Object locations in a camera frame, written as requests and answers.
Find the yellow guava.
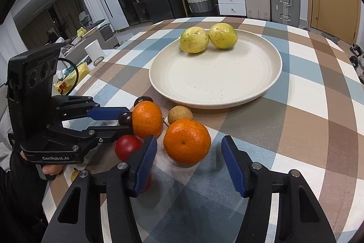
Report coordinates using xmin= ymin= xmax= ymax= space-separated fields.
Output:
xmin=180 ymin=27 xmax=210 ymax=54

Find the black cable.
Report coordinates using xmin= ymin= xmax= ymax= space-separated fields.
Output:
xmin=58 ymin=57 xmax=79 ymax=96

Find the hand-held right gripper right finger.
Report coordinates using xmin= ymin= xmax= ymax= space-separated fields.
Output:
xmin=221 ymin=135 xmax=337 ymax=243

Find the grey low table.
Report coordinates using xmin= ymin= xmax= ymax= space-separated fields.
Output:
xmin=61 ymin=22 xmax=116 ymax=61

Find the yellow snack bag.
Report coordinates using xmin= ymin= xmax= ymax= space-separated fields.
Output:
xmin=55 ymin=64 xmax=91 ymax=96

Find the person's left forearm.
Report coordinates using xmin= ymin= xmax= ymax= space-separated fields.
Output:
xmin=0 ymin=150 xmax=49 ymax=243

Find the white cylinder container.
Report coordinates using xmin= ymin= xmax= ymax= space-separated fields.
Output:
xmin=85 ymin=40 xmax=105 ymax=64

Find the yellow-green guava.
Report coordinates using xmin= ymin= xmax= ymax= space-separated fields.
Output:
xmin=209 ymin=23 xmax=238 ymax=49

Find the brown curtain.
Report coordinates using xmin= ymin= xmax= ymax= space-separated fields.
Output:
xmin=13 ymin=0 xmax=86 ymax=50

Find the dark purple plum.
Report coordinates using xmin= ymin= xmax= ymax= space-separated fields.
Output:
xmin=118 ymin=111 xmax=133 ymax=127
xmin=134 ymin=96 xmax=154 ymax=107

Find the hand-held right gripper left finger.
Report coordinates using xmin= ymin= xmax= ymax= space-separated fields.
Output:
xmin=49 ymin=135 xmax=158 ymax=243

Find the woven basket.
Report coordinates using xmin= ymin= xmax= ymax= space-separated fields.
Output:
xmin=185 ymin=0 xmax=214 ymax=13

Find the grey chair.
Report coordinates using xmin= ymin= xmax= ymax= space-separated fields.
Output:
xmin=78 ymin=12 xmax=93 ymax=28

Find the person's left hand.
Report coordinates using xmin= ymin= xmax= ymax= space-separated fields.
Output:
xmin=42 ymin=165 xmax=64 ymax=176

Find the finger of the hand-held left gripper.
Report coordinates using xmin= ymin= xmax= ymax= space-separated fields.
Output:
xmin=52 ymin=95 xmax=131 ymax=122
xmin=45 ymin=123 xmax=135 ymax=150

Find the cream round plate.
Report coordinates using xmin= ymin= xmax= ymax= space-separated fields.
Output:
xmin=149 ymin=28 xmax=283 ymax=110

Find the pile of shoes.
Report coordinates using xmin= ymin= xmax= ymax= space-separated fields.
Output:
xmin=350 ymin=43 xmax=364 ymax=73

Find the orange mandarin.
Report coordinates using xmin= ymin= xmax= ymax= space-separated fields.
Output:
xmin=131 ymin=101 xmax=163 ymax=139
xmin=163 ymin=118 xmax=211 ymax=165

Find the checkered tablecloth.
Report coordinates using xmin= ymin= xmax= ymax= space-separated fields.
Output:
xmin=43 ymin=17 xmax=360 ymax=243

